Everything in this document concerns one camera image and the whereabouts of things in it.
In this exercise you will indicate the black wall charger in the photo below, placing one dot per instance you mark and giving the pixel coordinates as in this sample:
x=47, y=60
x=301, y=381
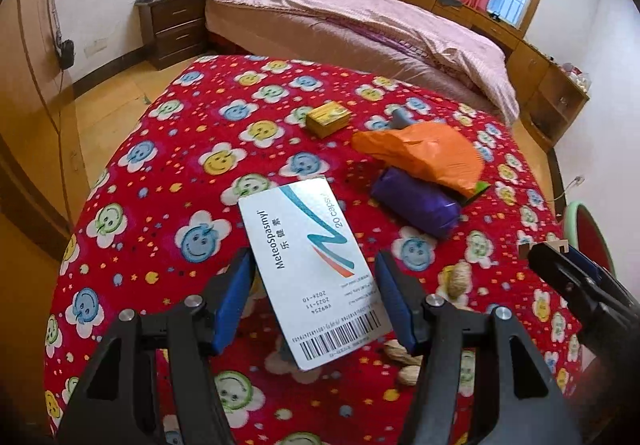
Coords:
x=66, y=54

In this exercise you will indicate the orange plastic bag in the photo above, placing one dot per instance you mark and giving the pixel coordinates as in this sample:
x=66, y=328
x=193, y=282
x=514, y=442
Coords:
x=425, y=155

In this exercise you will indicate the wooden wardrobe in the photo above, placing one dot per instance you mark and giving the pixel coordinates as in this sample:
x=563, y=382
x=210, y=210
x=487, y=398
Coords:
x=25, y=75

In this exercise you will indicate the white wall socket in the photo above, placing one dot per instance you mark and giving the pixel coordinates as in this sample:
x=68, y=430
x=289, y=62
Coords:
x=95, y=46

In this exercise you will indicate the black telephone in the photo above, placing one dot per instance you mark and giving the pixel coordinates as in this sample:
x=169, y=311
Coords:
x=495, y=15

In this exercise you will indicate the peanut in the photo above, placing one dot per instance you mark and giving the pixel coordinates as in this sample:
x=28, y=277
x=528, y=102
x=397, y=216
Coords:
x=457, y=280
x=400, y=352
x=410, y=376

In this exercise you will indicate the green mosquito coil box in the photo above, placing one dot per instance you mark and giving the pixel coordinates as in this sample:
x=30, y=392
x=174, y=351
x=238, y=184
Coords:
x=480, y=190

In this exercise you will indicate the red bin with green rim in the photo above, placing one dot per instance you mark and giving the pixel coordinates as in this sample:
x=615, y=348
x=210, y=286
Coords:
x=587, y=230

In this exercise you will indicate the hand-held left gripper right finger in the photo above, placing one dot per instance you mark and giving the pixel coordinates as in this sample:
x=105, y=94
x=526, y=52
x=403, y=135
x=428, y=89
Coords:
x=397, y=305

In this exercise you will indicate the wooden corner shelf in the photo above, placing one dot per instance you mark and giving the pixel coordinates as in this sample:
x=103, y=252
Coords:
x=555, y=100

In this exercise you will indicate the small brown cardboard box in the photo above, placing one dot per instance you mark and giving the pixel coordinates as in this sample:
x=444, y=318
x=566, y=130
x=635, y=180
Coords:
x=327, y=120

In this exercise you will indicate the bed with pink blanket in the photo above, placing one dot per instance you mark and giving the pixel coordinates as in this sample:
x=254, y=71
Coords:
x=350, y=10

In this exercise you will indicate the wall socket with plug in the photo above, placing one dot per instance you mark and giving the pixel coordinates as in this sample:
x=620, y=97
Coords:
x=577, y=181

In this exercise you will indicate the dark wooden nightstand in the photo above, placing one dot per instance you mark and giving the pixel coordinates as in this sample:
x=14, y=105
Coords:
x=175, y=25

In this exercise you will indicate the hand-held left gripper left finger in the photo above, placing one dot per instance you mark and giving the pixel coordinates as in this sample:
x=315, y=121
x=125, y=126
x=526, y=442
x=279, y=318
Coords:
x=232, y=297

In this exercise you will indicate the small items on shelf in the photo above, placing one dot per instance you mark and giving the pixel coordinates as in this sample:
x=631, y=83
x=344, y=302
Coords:
x=579, y=77

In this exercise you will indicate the purple plastic bag roll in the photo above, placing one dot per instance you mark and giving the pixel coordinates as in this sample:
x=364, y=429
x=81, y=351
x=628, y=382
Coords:
x=415, y=200

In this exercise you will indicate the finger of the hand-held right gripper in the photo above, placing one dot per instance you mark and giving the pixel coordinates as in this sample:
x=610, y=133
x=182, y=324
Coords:
x=560, y=270
x=592, y=262

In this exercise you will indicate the small grey object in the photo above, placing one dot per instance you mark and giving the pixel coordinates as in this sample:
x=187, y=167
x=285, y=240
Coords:
x=400, y=120

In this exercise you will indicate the bed mattress with brown sheet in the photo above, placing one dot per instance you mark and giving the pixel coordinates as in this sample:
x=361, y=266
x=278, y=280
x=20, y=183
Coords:
x=280, y=37

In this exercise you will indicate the white medicine box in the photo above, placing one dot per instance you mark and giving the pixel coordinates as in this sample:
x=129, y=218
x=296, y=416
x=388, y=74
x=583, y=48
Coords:
x=310, y=265

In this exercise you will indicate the red flower printed blanket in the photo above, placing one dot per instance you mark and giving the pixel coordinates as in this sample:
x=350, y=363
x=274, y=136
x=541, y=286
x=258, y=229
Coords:
x=200, y=175

